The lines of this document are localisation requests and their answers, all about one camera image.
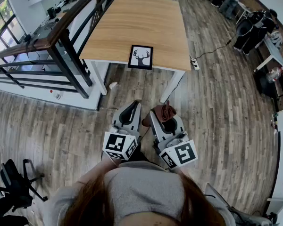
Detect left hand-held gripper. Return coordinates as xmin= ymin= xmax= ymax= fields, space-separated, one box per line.
xmin=101 ymin=100 xmax=142 ymax=161

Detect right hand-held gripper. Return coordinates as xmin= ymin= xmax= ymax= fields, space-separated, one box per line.
xmin=149 ymin=110 xmax=199 ymax=170

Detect brown wiping cloth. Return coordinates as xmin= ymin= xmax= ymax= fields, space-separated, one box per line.
xmin=141 ymin=100 xmax=177 ymax=127

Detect framed deer antler picture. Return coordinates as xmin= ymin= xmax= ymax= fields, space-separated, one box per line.
xmin=127 ymin=44 xmax=154 ymax=71

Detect person's left forearm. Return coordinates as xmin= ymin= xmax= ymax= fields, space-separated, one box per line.
xmin=77 ymin=158 xmax=120 ymax=186

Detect person's black trousers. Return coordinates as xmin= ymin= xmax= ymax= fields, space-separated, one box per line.
xmin=129 ymin=142 xmax=167 ymax=171

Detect person's grey shirt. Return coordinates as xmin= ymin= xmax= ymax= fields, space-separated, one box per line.
xmin=44 ymin=160 xmax=236 ymax=226

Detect white power strip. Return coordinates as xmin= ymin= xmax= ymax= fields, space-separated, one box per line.
xmin=190 ymin=57 xmax=200 ymax=71

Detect grey chair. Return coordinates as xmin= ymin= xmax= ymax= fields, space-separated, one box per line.
xmin=204 ymin=182 xmax=274 ymax=226

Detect black storage box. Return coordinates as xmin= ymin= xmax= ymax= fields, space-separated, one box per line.
xmin=253 ymin=71 xmax=278 ymax=98

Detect wooden railing with black bars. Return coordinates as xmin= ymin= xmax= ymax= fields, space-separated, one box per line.
xmin=0 ymin=0 xmax=137 ymax=99

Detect clear plastic bottle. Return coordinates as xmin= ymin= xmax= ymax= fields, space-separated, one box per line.
xmin=266 ymin=67 xmax=283 ymax=83

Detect black round device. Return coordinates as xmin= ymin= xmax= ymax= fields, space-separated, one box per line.
xmin=235 ymin=18 xmax=253 ymax=36

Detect black bag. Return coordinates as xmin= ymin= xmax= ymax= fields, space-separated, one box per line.
xmin=46 ymin=7 xmax=58 ymax=19

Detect white side table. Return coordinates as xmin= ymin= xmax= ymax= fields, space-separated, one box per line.
xmin=253 ymin=38 xmax=283 ymax=73

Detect black office chair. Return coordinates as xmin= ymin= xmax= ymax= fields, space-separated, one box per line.
xmin=0 ymin=158 xmax=49 ymax=226

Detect white desk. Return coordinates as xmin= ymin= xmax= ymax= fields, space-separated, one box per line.
xmin=234 ymin=1 xmax=252 ymax=25

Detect white striped helmet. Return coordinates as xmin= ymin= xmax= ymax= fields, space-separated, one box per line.
xmin=270 ymin=31 xmax=283 ymax=49

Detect large glass window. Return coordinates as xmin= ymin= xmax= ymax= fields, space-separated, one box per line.
xmin=0 ymin=0 xmax=26 ymax=63

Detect black floor cable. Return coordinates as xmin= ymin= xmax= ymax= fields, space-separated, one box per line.
xmin=193 ymin=34 xmax=238 ymax=60

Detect black strap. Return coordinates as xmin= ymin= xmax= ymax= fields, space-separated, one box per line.
xmin=24 ymin=37 xmax=40 ymax=65

